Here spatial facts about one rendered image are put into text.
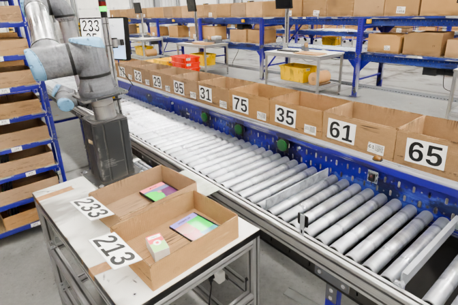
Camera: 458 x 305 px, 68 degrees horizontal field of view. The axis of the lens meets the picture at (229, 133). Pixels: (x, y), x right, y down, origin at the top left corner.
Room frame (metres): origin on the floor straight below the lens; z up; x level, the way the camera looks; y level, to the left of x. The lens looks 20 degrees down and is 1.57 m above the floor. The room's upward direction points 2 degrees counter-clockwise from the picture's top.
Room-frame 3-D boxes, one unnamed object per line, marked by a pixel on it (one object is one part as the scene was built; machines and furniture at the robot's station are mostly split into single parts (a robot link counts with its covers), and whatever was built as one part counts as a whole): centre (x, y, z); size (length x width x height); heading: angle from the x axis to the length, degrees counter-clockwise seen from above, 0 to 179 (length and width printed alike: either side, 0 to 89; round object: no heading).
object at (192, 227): (1.12, 0.14, 0.76); 0.19 x 0.14 x 0.02; 47
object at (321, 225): (1.26, -0.48, 0.72); 0.52 x 0.05 x 0.05; 129
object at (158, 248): (1.00, 0.27, 0.78); 0.10 x 0.06 x 0.05; 30
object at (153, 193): (1.38, 0.32, 0.78); 0.19 x 0.14 x 0.02; 45
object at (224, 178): (1.72, -0.11, 0.72); 0.52 x 0.05 x 0.05; 129
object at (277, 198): (1.44, -0.33, 0.74); 0.46 x 0.01 x 0.09; 129
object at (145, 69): (3.48, 0.75, 0.96); 0.39 x 0.29 x 0.17; 39
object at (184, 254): (1.06, 0.21, 0.80); 0.38 x 0.28 x 0.10; 132
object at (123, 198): (1.32, 0.38, 0.80); 0.38 x 0.28 x 0.10; 135
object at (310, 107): (1.96, -0.49, 0.96); 0.39 x 0.29 x 0.17; 39
